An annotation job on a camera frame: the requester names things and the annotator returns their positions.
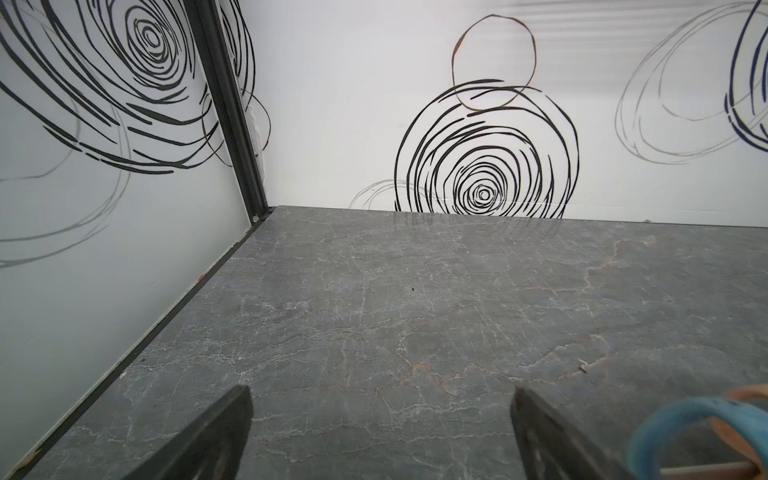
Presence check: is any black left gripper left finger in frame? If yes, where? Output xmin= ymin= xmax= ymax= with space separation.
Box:
xmin=126 ymin=385 xmax=253 ymax=480

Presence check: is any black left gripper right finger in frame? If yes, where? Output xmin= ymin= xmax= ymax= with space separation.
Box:
xmin=510 ymin=385 xmax=630 ymax=480

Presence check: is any black corner frame post left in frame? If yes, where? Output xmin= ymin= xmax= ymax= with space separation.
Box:
xmin=183 ymin=0 xmax=269 ymax=224

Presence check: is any blue butterfly mug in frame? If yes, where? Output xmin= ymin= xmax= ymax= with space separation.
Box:
xmin=627 ymin=383 xmax=767 ymax=479

